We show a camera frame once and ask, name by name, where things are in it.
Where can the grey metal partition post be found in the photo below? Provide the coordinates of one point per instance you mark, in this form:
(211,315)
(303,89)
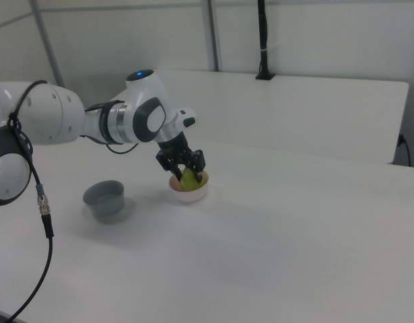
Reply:
(48,43)
(211,33)

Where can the grey bowl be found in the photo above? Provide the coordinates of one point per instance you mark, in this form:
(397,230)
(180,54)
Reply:
(105,206)

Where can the black pole with white band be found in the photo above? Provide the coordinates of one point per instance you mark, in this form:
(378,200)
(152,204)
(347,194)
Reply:
(263,50)

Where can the green pear with brown stem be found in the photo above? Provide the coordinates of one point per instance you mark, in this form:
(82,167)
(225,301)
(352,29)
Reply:
(190,183)

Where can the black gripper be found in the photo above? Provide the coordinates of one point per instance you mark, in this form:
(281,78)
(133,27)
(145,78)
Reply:
(174,148)

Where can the pink bowl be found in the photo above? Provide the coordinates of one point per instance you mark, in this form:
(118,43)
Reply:
(190,197)

